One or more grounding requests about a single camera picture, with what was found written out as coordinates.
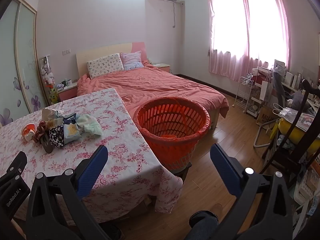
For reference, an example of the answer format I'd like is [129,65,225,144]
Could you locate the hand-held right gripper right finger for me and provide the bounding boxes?
[210,143,300,240]

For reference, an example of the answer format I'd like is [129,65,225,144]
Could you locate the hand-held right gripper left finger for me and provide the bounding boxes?
[24,145,108,240]

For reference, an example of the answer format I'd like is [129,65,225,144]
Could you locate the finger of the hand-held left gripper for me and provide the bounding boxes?
[0,151,27,184]

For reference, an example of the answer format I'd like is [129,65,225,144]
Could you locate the white yellow snack packet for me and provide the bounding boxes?
[63,122,82,140]

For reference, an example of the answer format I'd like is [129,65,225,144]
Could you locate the dark floral cloth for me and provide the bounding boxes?
[48,125,65,147]

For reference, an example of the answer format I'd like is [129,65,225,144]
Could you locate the orange plastic basket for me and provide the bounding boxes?
[133,97,210,172]

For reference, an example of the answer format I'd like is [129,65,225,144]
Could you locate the black flat object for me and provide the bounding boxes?
[41,134,53,153]

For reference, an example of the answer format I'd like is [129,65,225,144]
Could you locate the dark stool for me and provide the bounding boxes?
[172,162,193,182]

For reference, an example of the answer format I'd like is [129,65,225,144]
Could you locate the person's leg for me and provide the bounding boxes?
[189,203,223,240]

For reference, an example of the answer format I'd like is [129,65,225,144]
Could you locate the yellow bag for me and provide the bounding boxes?
[278,118,320,153]

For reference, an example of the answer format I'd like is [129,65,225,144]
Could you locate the pink white nightstand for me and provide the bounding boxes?
[152,63,171,74]
[58,83,78,102]

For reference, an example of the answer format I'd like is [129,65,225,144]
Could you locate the green yellow plush toy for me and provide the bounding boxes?
[49,89,59,105]

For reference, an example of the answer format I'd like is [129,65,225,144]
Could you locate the white rolling rack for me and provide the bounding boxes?
[234,76,253,111]

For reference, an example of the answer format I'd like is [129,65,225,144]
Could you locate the dark wooden chair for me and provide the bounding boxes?
[261,79,320,189]

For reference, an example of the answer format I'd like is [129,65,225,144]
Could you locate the white paper bag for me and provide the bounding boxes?
[260,80,273,101]

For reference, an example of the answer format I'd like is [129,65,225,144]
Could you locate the hanging plush toys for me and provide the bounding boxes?
[39,56,56,88]

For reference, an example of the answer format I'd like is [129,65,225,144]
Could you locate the bed with pink cover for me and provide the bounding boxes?
[76,65,229,131]

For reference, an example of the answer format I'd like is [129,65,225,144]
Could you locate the white floral pillow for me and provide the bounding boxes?
[87,53,125,79]

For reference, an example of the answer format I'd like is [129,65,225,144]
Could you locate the pink curtain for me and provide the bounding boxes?
[246,0,290,74]
[206,0,249,81]

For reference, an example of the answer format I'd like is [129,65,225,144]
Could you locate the wardrobe with purple flowers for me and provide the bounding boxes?
[0,0,50,128]

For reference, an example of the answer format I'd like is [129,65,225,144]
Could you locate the pink striped pillow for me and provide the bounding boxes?
[120,51,145,71]

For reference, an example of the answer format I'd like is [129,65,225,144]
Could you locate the beige pink headboard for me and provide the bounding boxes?
[76,42,146,78]

